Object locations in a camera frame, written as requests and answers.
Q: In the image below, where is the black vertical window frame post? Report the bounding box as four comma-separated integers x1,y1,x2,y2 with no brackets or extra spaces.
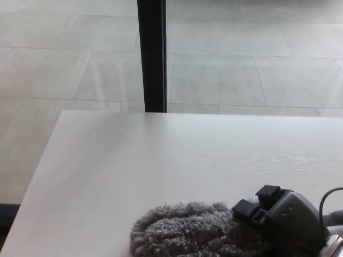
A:
137,0,168,113

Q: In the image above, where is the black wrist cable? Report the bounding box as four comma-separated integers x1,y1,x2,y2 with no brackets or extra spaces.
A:
319,187,343,223

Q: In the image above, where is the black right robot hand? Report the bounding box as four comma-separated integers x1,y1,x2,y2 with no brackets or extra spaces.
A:
231,185,328,257

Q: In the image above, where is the grey microfibre duster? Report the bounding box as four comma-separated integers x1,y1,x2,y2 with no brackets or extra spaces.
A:
130,197,343,257

